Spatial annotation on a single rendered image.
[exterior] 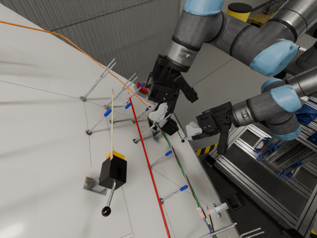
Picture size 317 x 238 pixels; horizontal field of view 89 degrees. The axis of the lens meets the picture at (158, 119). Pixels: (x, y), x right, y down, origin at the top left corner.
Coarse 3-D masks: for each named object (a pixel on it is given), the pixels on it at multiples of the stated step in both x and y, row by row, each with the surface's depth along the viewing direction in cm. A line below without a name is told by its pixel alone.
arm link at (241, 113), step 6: (240, 102) 49; (246, 102) 52; (234, 108) 49; (240, 108) 48; (246, 108) 47; (234, 114) 49; (240, 114) 48; (246, 114) 46; (240, 120) 48; (246, 120) 47; (252, 120) 47
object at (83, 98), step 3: (111, 63) 39; (114, 63) 38; (108, 66) 39; (111, 66) 38; (105, 69) 40; (108, 69) 38; (102, 72) 40; (102, 75) 40; (105, 75) 39; (99, 78) 40; (102, 78) 40; (96, 81) 41; (99, 81) 41; (96, 84) 41; (93, 87) 41; (90, 90) 42; (87, 93) 42; (81, 96) 43; (84, 96) 43; (81, 99) 43; (84, 99) 43
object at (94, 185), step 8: (112, 160) 28; (120, 160) 29; (104, 168) 28; (112, 168) 26; (120, 168) 28; (104, 176) 26; (112, 176) 25; (120, 176) 27; (88, 184) 29; (96, 184) 28; (104, 184) 26; (112, 184) 26; (120, 184) 27; (96, 192) 29; (104, 192) 31; (112, 192) 25; (104, 208) 23; (104, 216) 23
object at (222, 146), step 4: (224, 124) 52; (228, 124) 53; (224, 128) 52; (228, 128) 52; (220, 132) 53; (224, 132) 53; (228, 132) 52; (220, 136) 54; (224, 136) 53; (228, 136) 54; (220, 140) 54; (224, 140) 53; (228, 140) 57; (220, 144) 54; (224, 144) 54; (220, 148) 55; (224, 148) 54; (220, 152) 55; (224, 152) 54
